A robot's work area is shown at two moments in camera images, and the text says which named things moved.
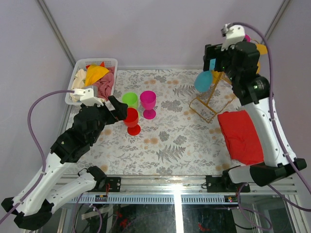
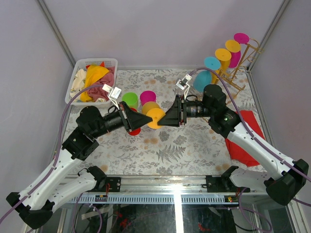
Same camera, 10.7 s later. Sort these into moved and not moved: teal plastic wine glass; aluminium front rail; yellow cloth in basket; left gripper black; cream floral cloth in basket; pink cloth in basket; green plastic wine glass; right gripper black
Moved: right gripper black; left gripper black
Not moved: teal plastic wine glass; cream floral cloth in basket; aluminium front rail; pink cloth in basket; green plastic wine glass; yellow cloth in basket
